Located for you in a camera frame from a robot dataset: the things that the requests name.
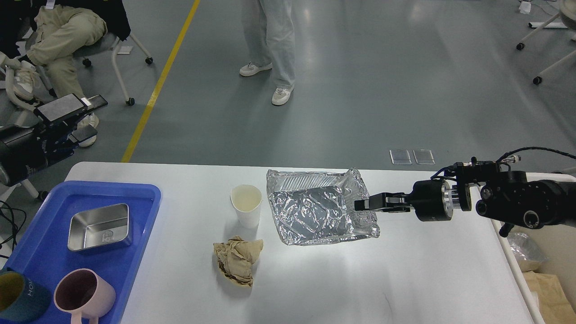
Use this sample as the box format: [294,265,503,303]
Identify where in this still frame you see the white plastic bin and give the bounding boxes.
[490,173,576,324]

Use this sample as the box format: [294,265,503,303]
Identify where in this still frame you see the grey office chair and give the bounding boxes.
[0,31,154,131]

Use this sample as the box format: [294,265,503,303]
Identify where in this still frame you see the blue plastic tray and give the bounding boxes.
[5,181,161,324]

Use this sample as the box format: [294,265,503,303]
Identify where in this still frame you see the dark teal mug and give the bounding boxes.
[0,267,52,323]

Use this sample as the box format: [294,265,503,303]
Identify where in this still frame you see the white wheeled stand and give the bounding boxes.
[517,0,576,86]

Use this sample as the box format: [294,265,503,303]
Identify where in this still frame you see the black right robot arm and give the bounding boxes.
[354,149,576,238]

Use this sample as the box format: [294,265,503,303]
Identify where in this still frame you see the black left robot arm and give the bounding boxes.
[0,94,108,186]

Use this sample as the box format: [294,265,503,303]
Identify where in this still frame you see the white paper cup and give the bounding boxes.
[230,184,262,229]

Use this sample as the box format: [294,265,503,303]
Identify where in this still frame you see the standing person in light jeans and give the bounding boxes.
[239,0,296,105]

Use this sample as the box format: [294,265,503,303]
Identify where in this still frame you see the crumpled clear plastic bag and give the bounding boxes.
[507,232,549,272]

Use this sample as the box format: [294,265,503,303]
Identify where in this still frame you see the clear plastic floor plate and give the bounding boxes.
[389,149,412,165]

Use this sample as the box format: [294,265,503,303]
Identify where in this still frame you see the brown paper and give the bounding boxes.
[213,235,265,288]
[523,271,576,324]

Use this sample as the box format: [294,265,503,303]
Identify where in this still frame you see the stainless steel square tray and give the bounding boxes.
[67,203,132,254]

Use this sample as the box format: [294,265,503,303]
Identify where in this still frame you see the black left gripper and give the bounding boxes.
[34,94,108,165]

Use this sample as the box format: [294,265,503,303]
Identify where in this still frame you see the black cables on floor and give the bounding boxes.
[0,200,27,259]

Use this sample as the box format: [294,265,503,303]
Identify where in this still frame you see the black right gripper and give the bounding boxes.
[354,179,472,222]

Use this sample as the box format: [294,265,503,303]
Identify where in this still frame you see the seated person in khaki trousers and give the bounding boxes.
[1,0,131,101]

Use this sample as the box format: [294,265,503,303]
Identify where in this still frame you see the brown paper in bin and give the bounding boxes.
[523,271,576,324]

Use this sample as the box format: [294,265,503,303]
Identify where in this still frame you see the white side table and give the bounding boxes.
[0,126,45,203]

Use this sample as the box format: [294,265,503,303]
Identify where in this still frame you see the pink ceramic mug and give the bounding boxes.
[53,268,117,324]

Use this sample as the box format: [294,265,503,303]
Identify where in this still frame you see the aluminium foil container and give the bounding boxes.
[266,168,380,246]

